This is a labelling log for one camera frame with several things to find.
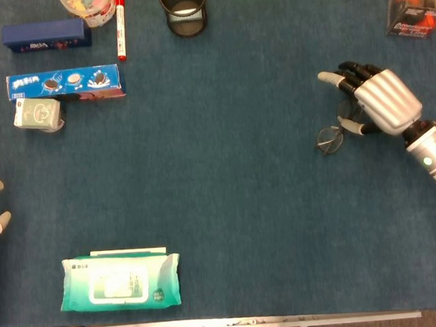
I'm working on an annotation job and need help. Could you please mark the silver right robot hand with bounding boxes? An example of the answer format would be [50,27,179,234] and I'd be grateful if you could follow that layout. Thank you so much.
[316,56,426,142]

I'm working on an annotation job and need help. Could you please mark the eyeglasses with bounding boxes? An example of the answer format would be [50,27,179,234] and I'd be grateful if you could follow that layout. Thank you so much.
[313,99,367,157]

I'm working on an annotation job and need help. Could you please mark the blue felt table cloth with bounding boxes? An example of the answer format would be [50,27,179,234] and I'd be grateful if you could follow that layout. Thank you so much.
[0,0,436,327]

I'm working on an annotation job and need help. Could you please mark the black mesh pen holder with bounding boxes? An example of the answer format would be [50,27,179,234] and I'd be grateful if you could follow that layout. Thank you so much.
[158,0,211,40]

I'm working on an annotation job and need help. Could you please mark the red white marker pen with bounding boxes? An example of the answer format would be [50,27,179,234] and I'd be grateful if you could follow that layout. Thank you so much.
[113,0,130,63]

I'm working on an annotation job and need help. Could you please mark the clear plastic jar with clips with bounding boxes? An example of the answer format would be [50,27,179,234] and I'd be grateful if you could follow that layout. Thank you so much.
[57,0,118,31]

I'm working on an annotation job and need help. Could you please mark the green wet wipes pack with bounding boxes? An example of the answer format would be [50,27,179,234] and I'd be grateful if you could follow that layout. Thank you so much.
[56,250,184,316]

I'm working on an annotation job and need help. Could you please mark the dark blue rectangular box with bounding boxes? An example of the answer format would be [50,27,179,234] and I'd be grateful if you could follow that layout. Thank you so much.
[0,17,93,55]

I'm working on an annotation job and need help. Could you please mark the green white tissue pack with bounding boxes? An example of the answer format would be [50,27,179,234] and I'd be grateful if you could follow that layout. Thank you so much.
[11,94,63,133]

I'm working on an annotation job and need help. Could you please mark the blue Oreo cookie box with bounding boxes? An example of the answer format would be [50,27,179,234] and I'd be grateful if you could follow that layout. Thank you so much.
[5,63,127,102]

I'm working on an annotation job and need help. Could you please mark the aluminium rail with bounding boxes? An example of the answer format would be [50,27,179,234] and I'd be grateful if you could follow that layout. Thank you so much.
[90,304,423,327]

